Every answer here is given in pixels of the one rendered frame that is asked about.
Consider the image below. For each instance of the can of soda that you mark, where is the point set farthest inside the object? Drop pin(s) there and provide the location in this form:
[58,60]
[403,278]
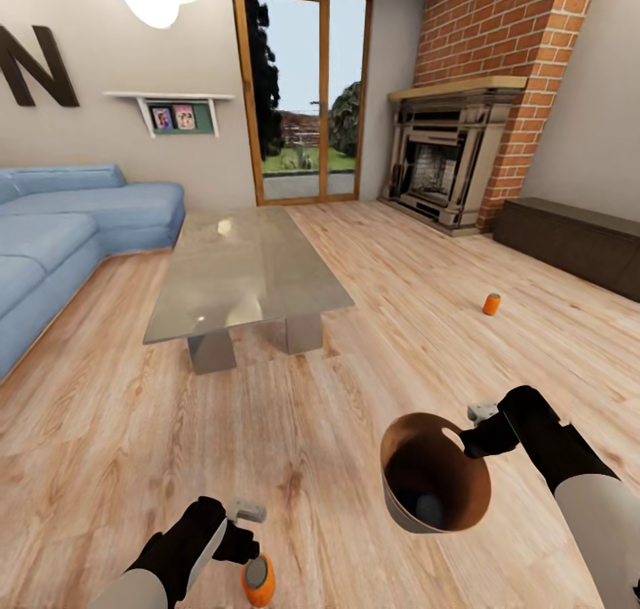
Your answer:
[422,505]
[259,581]
[491,304]

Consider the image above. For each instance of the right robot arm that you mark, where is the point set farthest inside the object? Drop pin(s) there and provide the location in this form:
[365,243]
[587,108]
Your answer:
[602,514]

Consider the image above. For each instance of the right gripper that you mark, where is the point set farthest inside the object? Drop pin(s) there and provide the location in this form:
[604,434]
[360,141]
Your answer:
[483,441]

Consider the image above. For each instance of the trash can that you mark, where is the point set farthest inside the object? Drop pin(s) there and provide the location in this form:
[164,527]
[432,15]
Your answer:
[415,452]

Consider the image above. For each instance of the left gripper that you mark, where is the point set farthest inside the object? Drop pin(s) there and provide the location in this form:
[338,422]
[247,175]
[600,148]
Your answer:
[240,547]

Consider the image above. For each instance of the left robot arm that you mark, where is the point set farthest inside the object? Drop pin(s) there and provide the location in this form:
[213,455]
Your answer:
[170,564]

